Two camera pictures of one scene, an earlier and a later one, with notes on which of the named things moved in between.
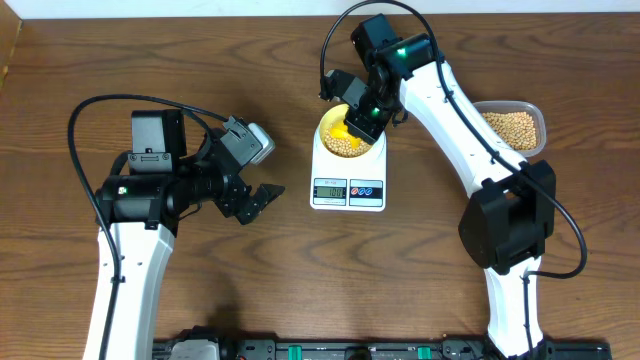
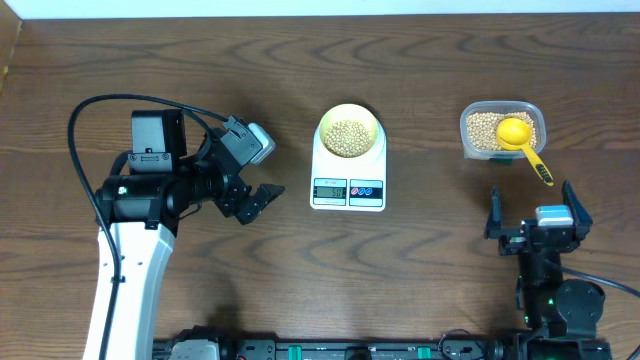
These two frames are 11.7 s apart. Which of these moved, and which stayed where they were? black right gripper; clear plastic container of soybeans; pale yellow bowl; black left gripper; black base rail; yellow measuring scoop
Moved: black right gripper; yellow measuring scoop
Stayed: pale yellow bowl; clear plastic container of soybeans; black base rail; black left gripper
